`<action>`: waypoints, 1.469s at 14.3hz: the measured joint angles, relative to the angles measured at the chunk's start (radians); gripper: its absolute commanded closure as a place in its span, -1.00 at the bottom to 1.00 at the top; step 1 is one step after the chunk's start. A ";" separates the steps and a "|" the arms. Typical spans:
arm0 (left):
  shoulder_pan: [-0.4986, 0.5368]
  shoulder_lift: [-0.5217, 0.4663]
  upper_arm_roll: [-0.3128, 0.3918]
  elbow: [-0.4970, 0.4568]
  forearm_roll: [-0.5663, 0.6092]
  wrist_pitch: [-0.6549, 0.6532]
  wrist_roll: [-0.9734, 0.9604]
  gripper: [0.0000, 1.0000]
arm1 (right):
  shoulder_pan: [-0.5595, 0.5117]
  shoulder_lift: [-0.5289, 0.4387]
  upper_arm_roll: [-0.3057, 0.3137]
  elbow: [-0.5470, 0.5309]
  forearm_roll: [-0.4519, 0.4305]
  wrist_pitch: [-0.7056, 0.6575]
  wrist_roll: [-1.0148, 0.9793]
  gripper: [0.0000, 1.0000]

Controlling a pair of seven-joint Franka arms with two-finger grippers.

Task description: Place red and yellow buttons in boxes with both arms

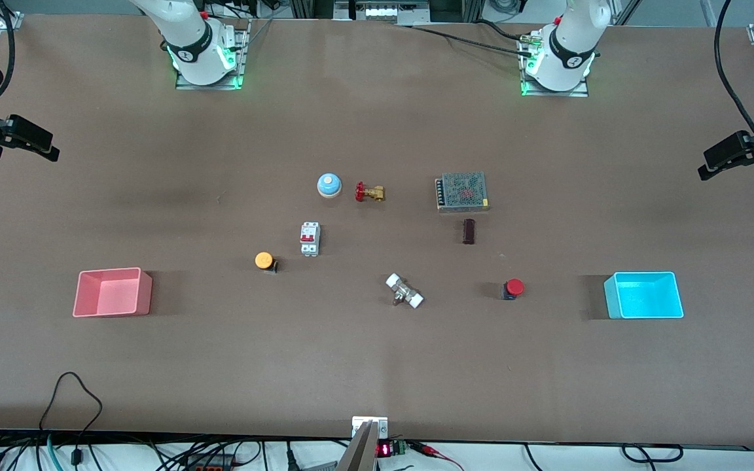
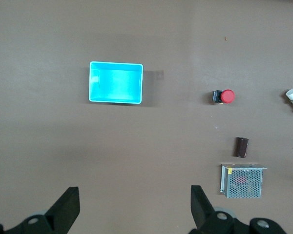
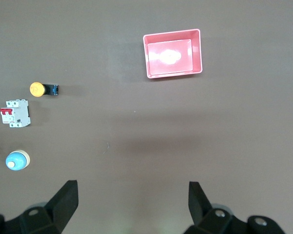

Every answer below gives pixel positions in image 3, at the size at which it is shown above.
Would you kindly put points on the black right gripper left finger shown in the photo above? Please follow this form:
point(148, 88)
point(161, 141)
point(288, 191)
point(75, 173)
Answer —
point(61, 207)

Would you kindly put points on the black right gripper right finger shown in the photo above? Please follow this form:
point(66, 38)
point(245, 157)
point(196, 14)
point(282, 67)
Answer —
point(202, 209)

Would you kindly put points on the yellow mushroom push button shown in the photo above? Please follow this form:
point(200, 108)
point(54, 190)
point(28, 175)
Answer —
point(40, 89)

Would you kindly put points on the blue and cream call bell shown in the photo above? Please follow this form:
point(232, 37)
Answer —
point(17, 160)

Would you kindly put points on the white circuit breaker, red switches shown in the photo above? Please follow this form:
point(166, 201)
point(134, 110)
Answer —
point(14, 113)

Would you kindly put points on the pink plastic box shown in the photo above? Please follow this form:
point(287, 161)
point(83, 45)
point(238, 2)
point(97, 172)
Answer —
point(173, 54)

